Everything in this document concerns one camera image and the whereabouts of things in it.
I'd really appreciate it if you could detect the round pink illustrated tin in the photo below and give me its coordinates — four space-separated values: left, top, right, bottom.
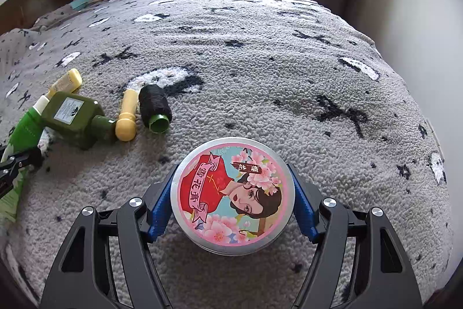
170 137 295 256

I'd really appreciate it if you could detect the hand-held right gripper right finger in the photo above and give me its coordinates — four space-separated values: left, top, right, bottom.
287 163 425 309

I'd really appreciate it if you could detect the grey cat print blanket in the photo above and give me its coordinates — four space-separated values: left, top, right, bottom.
0 0 455 309

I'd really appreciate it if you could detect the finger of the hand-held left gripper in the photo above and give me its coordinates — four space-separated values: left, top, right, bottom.
0 145 43 197

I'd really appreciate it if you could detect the large dark green bottle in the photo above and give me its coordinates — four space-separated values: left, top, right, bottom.
40 91 118 151

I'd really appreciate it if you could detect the black thread spool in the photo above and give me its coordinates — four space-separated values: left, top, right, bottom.
138 83 174 134

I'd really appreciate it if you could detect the dark wooden headboard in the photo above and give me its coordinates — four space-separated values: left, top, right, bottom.
0 0 71 36

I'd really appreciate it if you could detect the green daisy print tube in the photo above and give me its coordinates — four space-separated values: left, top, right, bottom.
0 94 52 223

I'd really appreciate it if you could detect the small yellow bottle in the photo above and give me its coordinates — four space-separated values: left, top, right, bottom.
115 88 140 142

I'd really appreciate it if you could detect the yellow and white bottle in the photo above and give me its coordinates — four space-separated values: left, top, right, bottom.
47 68 83 96

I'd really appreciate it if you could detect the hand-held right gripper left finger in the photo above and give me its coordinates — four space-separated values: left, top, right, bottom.
39 164 181 309

